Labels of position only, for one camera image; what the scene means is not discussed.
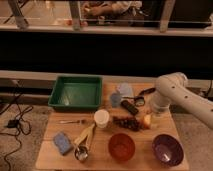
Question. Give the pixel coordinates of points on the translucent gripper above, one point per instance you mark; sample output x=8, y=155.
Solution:
x=157, y=112

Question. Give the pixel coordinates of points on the yellow red apple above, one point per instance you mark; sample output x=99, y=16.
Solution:
x=147, y=121

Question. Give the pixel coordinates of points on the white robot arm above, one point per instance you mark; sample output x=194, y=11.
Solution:
x=172, y=88

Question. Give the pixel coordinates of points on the purple bowl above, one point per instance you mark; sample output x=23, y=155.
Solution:
x=167, y=150

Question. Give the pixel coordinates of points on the red orange bowl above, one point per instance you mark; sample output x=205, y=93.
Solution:
x=121, y=147

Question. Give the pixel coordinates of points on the bunch of dark grapes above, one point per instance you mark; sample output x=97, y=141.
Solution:
x=128, y=122

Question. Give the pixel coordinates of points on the black remote control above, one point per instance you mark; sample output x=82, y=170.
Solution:
x=129, y=107

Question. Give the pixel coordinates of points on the blue grey cloth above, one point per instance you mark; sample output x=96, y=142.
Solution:
x=125, y=90

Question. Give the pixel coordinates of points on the small blue cup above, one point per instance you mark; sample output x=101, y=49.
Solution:
x=115, y=99

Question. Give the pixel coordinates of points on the white paper cup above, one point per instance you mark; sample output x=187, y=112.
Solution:
x=101, y=118

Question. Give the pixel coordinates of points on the green plastic tray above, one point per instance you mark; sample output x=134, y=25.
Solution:
x=74, y=93

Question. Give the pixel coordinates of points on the silver fork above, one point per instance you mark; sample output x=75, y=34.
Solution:
x=70, y=121

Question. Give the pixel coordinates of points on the blue sponge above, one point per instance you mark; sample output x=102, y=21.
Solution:
x=63, y=143

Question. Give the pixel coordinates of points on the person behind glass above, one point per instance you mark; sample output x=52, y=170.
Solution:
x=121, y=13

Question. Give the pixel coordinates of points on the black power adapter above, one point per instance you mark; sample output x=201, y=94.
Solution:
x=13, y=123

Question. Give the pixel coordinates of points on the metal measuring cup wooden handle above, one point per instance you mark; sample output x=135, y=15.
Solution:
x=83, y=142

